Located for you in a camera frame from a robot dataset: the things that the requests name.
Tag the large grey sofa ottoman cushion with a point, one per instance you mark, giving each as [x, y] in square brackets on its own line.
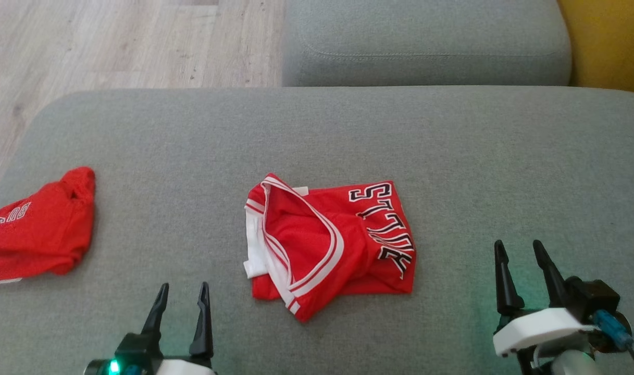
[322, 130]

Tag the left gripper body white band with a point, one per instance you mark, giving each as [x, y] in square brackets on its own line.
[139, 359]

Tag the red shorts white waistband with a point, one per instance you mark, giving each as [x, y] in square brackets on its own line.
[40, 234]

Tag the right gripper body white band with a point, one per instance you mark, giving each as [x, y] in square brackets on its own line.
[535, 330]

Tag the small grey sofa seat cushion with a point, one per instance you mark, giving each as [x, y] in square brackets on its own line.
[426, 41]

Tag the yellow cushion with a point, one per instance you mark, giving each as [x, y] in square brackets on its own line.
[608, 41]

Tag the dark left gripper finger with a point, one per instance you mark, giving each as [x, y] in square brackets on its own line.
[202, 323]
[156, 312]

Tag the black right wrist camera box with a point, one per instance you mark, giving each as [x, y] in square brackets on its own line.
[595, 299]

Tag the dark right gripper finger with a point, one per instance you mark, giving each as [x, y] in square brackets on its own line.
[504, 281]
[551, 276]

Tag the red jersey black lettering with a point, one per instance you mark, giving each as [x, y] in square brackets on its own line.
[337, 245]

